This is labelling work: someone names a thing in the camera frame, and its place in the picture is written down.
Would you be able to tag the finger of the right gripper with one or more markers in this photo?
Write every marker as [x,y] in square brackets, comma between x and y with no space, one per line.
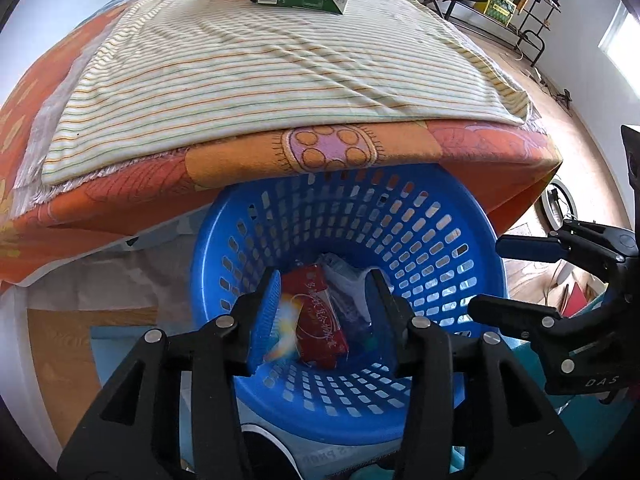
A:
[530,248]
[516,319]

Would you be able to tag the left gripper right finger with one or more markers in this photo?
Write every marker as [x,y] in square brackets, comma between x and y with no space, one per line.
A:
[390,316]

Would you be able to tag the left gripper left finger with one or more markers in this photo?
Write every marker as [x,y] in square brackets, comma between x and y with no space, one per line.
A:
[264,303]

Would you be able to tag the red cardboard box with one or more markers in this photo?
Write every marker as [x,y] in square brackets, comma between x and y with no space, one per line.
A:
[318,337]

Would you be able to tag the teal fruit print carton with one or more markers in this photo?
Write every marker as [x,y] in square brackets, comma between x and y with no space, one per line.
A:
[282,341]

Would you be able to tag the white plastic bag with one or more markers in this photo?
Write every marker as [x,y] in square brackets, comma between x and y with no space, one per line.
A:
[347,291]

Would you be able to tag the orange floral bed sheet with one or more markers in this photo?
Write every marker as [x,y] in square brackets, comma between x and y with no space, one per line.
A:
[504,167]

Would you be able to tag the blue plastic mesh basket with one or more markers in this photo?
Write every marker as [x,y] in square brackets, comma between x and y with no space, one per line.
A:
[325,375]

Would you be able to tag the black clothes rack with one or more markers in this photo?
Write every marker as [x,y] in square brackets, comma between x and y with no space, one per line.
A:
[531,19]

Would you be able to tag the striped yellow towel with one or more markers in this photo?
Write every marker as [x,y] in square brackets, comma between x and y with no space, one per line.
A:
[153,76]

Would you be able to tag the yellow green crate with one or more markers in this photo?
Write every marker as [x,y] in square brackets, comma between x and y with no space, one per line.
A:
[501,11]

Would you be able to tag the white ring light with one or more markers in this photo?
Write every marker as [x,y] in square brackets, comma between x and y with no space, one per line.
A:
[554,205]

